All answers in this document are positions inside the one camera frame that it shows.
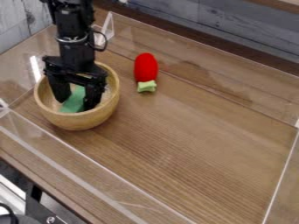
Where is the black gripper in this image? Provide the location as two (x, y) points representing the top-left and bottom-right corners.
(41, 36), (109, 112)

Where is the green rectangular block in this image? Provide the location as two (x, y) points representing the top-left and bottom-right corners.
(60, 86), (85, 113)

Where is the light wooden bowl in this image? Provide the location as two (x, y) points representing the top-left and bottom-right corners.
(33, 61), (120, 130)

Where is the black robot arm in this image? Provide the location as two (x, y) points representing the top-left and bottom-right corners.
(40, 0), (108, 110)

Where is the red plush strawberry toy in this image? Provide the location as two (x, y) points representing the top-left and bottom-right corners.
(133, 52), (159, 93)

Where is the clear acrylic enclosure panel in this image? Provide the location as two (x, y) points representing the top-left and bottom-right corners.
(0, 99), (195, 224)

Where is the black metal table bracket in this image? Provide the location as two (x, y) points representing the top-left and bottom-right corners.
(25, 185), (76, 224)

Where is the black cable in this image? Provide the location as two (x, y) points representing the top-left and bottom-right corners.
(0, 202), (18, 224)

